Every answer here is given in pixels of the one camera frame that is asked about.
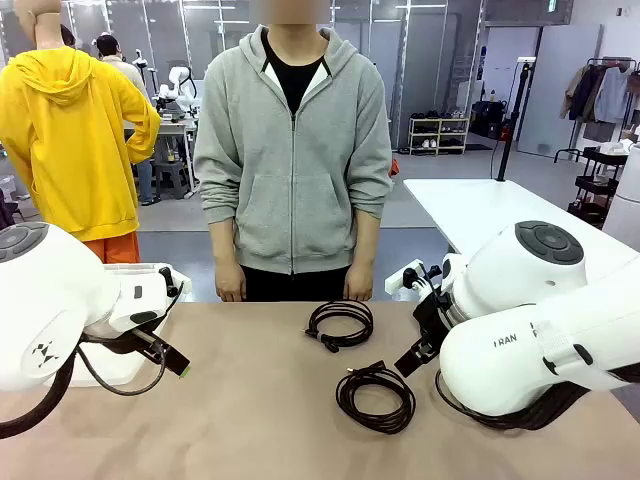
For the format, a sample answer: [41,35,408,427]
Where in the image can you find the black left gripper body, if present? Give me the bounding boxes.
[82,319,169,359]

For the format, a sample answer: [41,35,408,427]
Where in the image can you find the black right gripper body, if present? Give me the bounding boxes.
[412,292,454,354]

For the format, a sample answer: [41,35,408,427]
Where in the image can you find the thin black USB cable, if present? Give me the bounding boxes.
[335,360,417,435]

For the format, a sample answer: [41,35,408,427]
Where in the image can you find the person's left forearm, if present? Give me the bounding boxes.
[351,212,382,269]

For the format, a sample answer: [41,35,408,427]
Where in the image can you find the person's right forearm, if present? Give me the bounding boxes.
[208,222,240,269]

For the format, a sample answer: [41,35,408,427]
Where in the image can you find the person's left hand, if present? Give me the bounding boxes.
[344,263,375,302]

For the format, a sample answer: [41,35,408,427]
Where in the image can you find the person's right hand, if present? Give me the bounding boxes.
[214,262,247,303]

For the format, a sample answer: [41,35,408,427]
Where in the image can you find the clear plastic storage container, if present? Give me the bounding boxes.
[64,262,193,389]

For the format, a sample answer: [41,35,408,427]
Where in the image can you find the orange shorts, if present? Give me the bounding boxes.
[79,232,142,265]

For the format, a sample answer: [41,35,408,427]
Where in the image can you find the white table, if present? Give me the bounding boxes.
[402,177,640,281]

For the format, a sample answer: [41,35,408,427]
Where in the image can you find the grey step stool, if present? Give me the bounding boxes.
[153,162,194,199]

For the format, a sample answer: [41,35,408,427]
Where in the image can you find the wooden shoe rack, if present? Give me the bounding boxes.
[408,117,471,156]

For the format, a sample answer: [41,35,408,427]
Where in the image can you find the person in grey hoodie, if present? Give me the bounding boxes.
[193,24,394,304]

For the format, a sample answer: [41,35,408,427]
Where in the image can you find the yellow hoodie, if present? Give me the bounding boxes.
[0,45,162,244]

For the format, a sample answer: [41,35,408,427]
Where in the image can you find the black bags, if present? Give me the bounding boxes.
[471,99,509,140]

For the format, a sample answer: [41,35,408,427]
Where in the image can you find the black stand pole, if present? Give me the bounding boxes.
[492,56,537,182]

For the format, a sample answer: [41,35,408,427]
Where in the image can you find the black trolley cart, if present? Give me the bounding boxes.
[567,146,630,229]

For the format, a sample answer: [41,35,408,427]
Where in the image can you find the background work desk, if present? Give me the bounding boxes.
[124,117,201,199]

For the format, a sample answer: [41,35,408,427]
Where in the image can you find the white rounded machine housing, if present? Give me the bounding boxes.
[602,142,640,239]

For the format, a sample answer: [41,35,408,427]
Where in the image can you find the grey partition panel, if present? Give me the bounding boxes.
[517,23,604,159]

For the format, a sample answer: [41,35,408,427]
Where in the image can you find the beige hanging coat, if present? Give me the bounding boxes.
[559,64,589,121]

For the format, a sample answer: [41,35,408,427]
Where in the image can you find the dark hanging jacket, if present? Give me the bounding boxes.
[569,64,607,124]

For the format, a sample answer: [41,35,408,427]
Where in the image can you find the pale blue hanging shirt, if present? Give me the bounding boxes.
[594,67,632,124]

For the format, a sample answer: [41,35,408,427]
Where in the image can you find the dark-haired background person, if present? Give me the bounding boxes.
[96,33,157,206]

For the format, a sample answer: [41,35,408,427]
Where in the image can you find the black clothes rack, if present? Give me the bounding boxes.
[553,56,640,164]

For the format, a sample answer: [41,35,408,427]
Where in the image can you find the beige mannequin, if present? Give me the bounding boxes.
[13,0,64,51]

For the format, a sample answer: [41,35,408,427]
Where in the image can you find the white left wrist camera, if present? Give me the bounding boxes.
[107,269,186,329]

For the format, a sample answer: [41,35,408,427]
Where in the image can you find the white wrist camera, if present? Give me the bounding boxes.
[107,269,186,329]
[384,258,444,301]

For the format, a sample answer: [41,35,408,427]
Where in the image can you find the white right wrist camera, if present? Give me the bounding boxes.
[384,258,444,301]

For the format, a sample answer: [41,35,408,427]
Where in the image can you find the thin black camera cable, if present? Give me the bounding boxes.
[74,327,169,397]

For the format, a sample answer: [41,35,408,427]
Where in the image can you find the coiled black cable grey tie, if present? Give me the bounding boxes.
[303,299,375,354]

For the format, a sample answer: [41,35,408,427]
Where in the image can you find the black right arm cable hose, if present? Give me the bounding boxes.
[434,367,640,432]

